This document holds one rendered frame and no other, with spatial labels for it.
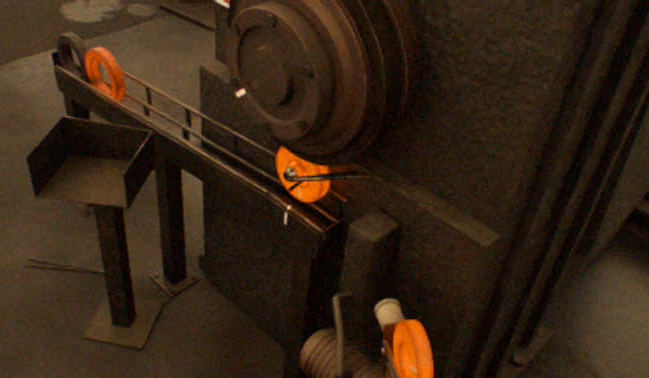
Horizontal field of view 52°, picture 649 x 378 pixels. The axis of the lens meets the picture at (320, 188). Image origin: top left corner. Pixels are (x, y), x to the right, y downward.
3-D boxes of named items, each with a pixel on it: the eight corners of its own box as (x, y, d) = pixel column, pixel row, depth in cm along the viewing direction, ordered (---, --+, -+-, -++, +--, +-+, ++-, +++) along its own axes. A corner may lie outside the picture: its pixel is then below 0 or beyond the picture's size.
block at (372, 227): (364, 274, 172) (377, 204, 157) (388, 292, 168) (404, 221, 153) (336, 295, 166) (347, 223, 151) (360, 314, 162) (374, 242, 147)
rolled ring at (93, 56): (116, 115, 220) (125, 112, 222) (117, 71, 207) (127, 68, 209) (85, 82, 227) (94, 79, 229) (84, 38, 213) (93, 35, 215)
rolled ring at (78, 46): (78, 40, 216) (87, 38, 218) (51, 29, 228) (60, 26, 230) (91, 93, 226) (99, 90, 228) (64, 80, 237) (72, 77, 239)
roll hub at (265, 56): (356, 114, 129) (279, 145, 152) (295, -22, 126) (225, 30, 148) (336, 123, 126) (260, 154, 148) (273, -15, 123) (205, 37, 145)
